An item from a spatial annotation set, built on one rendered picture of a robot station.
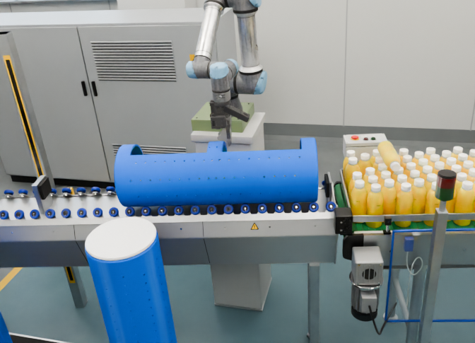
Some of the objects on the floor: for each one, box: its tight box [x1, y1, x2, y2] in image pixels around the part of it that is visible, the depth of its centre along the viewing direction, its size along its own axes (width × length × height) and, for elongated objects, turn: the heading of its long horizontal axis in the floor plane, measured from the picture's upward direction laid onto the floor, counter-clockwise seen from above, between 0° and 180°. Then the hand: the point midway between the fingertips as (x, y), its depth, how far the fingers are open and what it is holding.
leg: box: [309, 263, 319, 343], centre depth 252 cm, size 6×6×63 cm
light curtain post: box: [0, 31, 88, 308], centre depth 275 cm, size 6×6×170 cm
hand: (230, 143), depth 218 cm, fingers closed
